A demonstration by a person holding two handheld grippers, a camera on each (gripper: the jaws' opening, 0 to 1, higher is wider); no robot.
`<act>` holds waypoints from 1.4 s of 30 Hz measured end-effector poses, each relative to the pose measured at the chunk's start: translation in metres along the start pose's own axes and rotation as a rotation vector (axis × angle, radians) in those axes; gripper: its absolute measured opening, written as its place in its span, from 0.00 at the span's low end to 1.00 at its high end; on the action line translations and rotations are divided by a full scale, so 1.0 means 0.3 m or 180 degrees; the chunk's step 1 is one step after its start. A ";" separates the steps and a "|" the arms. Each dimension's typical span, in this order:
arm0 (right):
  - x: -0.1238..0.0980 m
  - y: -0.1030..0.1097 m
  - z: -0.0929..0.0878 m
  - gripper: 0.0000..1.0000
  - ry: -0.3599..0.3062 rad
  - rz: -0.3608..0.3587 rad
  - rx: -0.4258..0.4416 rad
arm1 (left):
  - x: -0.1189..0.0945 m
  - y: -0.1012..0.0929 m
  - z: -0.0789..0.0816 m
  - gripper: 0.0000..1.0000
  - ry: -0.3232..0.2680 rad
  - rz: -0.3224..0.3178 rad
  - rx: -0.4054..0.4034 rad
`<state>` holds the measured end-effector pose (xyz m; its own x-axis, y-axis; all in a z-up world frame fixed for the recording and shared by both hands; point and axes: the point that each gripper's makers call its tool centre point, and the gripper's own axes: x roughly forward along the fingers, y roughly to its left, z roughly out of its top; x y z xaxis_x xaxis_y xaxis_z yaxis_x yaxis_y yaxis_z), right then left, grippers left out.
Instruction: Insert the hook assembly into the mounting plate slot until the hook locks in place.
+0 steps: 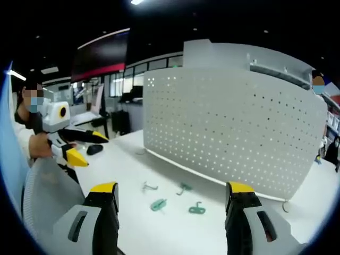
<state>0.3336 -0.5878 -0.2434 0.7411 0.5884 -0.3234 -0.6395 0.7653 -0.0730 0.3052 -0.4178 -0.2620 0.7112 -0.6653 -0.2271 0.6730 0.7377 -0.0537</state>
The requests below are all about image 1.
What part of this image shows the grey mesh office chair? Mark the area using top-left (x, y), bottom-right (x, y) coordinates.
top-left (22, 157), bottom-right (86, 241)

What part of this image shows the white perforated mounting plate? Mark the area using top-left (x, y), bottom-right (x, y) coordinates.
top-left (142, 66), bottom-right (329, 202)

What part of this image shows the grey wire hook assembly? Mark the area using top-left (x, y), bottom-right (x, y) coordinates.
top-left (141, 181), bottom-right (159, 193)

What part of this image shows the person's left hand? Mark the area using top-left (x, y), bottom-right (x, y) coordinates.
top-left (28, 133), bottom-right (54, 159)

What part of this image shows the blue desk partition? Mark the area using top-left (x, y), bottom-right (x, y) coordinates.
top-left (0, 61), bottom-right (30, 192)

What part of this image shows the green hook assembly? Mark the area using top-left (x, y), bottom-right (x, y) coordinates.
top-left (176, 182), bottom-right (193, 196)
top-left (150, 198), bottom-right (168, 214)
top-left (188, 201), bottom-right (207, 215)

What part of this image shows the black box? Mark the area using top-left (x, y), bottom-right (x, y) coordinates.
top-left (110, 109), bottom-right (131, 134)

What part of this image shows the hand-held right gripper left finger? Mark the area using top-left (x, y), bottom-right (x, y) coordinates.
top-left (52, 181), bottom-right (121, 255)

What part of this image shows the black and red ceiling banner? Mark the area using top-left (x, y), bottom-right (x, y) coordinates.
top-left (70, 28), bottom-right (131, 83)

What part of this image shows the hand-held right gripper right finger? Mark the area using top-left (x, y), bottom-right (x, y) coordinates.
top-left (224, 181), bottom-right (302, 255)

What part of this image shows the black computer mouse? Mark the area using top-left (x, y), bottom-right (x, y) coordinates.
top-left (86, 144), bottom-right (104, 156)

